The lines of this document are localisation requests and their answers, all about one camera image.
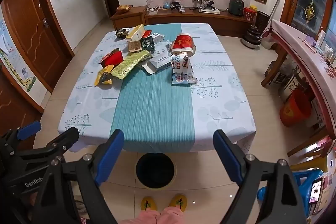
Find wooden side cabinet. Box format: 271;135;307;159
110;6;147;30

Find long table with pink cloth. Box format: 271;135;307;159
261;19;336;140

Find gold hanging ornament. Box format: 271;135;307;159
304;0;316;24

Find black snack bag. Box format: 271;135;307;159
115;28;130;39

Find white and lavender box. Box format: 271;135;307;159
148;55;174;71

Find cream white long box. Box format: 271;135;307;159
125;24;145;42

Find blue plastic stool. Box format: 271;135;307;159
257;170;326;214

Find yellow-green printed packet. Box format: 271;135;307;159
110;50;153;80

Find brown cardboard piece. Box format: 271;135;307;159
142;47;171;75

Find dark green box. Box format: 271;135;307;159
140;37;155;52

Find red instant noodle bowl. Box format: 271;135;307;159
170;34;197;56

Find black air fryer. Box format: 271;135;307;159
228;0;243;16

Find yellow snack bag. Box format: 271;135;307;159
94;65;117;86

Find beige rimmed dark trash can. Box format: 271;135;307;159
135;152;177;190

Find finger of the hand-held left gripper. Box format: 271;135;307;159
16;127;80;169
0;121;42;161

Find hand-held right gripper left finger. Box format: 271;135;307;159
33;130;125;224

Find red plastic jar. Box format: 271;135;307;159
244;6;257;22

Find brown basket with fruit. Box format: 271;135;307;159
117;4;134;14

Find long wooden television cabinet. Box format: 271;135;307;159
145;7;251;38

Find smartphone with lit screen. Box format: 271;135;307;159
309;178;323;205

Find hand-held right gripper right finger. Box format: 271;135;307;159
213;130;306;224

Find person's pink pants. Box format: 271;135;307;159
123;207;184;224

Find white box with dark label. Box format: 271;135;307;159
150;33;165;45

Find black woven basket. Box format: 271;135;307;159
256;11;271;30

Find orange plastic bucket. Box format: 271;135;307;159
279;89;314;128

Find white printed plastic bag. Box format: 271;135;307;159
171;54;198;85

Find mop with pale handle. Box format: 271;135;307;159
267;0;285;29

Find black cooking pot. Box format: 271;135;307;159
241;25;263;49

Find red foil packet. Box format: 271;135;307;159
101;48;124;68

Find tan kraft box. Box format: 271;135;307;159
128;40;143;52

